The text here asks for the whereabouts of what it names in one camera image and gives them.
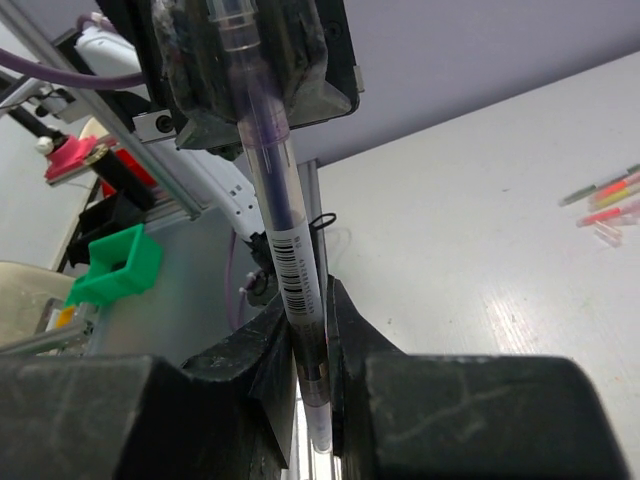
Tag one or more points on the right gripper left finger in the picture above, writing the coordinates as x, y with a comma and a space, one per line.
226, 413

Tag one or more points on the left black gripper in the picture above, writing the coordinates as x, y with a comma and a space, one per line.
213, 64

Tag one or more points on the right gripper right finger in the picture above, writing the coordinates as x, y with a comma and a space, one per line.
402, 416

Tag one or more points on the red highlighter pen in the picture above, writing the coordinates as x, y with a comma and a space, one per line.
608, 215

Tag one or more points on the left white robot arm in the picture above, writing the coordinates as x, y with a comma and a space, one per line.
225, 180

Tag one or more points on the green highlighter pen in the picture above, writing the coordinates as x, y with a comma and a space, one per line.
578, 195

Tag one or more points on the yellow highlighter pen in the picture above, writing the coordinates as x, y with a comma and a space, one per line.
615, 198

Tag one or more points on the orange highlighter pen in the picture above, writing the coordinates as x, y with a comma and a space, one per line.
615, 187

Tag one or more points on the pink taped clamp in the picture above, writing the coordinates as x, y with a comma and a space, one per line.
65, 156

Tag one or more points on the clear highlighter cap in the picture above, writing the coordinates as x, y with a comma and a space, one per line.
608, 234

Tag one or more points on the green plastic bracket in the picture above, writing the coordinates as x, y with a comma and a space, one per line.
122, 264

